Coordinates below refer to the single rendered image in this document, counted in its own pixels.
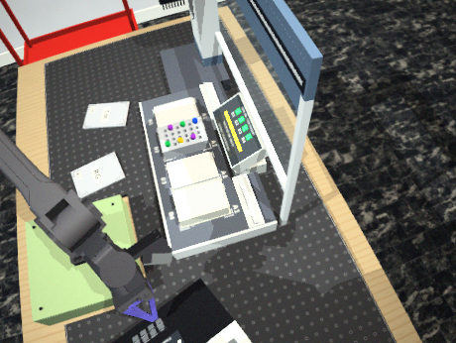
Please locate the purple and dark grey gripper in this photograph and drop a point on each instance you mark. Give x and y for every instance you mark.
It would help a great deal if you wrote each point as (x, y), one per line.
(123, 301)

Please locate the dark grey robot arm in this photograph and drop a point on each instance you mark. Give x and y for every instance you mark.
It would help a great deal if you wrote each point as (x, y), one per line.
(71, 222)

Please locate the white rectangular block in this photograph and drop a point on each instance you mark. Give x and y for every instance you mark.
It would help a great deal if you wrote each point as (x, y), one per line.
(201, 203)

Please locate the white well plate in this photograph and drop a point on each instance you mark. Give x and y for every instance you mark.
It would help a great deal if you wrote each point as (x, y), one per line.
(175, 112)
(192, 171)

